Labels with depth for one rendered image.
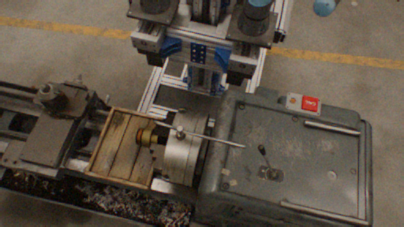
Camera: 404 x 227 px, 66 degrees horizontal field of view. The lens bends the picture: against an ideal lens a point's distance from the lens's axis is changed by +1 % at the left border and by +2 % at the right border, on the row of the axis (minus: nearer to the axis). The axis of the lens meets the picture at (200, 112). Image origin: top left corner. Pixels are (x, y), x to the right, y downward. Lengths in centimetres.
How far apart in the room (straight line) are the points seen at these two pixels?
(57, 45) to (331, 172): 260
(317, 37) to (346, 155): 213
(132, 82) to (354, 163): 199
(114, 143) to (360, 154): 107
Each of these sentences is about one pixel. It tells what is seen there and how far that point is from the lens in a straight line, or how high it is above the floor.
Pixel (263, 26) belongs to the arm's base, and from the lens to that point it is 153.
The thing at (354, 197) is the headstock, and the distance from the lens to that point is 122.
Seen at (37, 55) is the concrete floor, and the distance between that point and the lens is 317.
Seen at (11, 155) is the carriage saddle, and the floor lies 90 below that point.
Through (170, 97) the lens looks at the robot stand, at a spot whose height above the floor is 21.
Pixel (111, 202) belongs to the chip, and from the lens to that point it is 182.
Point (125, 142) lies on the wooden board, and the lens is 156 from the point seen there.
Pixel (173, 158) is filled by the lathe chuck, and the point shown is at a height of 120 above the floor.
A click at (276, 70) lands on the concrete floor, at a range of 290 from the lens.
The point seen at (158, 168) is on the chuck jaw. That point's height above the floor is 112.
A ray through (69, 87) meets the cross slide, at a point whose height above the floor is 97.
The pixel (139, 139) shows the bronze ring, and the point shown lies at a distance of 132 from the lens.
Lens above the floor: 232
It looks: 64 degrees down
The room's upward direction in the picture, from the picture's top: 4 degrees clockwise
